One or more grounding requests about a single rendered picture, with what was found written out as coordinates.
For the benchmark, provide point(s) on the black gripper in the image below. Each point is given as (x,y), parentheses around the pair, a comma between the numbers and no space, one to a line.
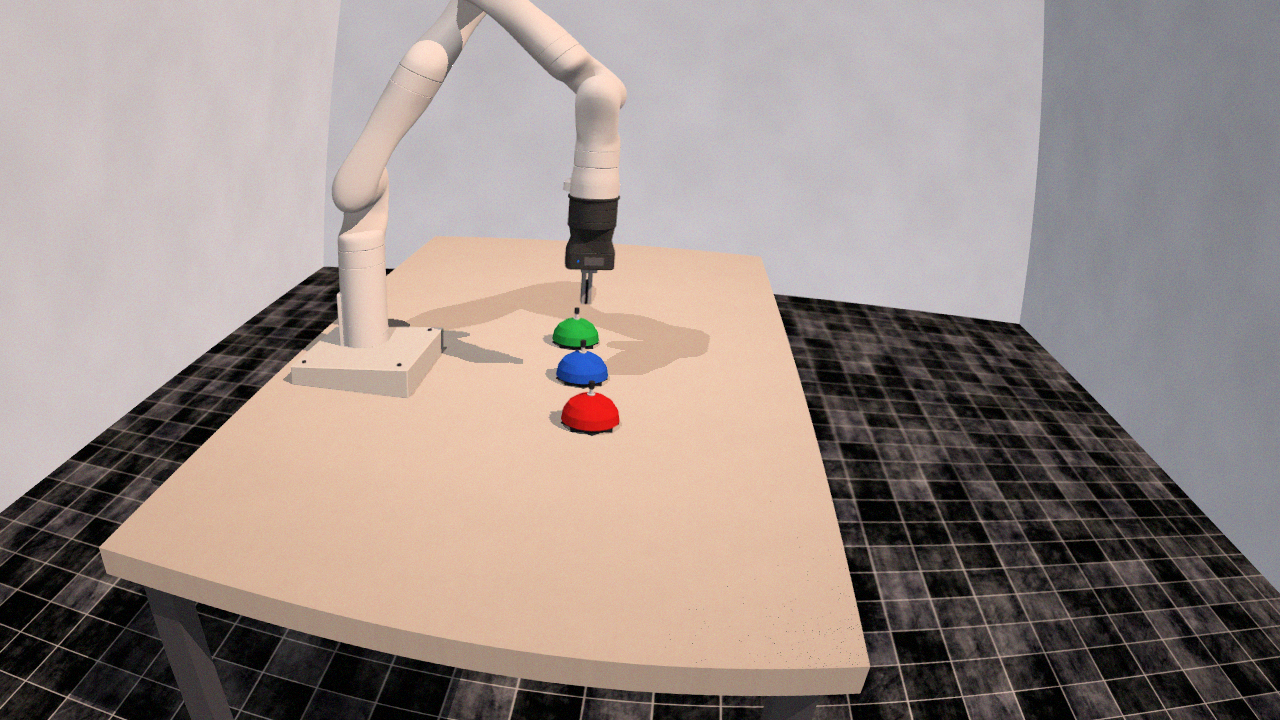
(592,218)

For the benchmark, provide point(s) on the blue dome bell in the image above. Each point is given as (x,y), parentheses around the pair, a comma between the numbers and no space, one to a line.
(580,367)

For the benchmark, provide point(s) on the green bell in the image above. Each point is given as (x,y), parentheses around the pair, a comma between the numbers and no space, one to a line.
(569,332)

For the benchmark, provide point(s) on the red dome bell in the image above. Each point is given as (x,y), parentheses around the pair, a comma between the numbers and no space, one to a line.
(590,413)

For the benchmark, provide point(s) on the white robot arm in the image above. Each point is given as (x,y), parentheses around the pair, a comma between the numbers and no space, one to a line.
(361,184)

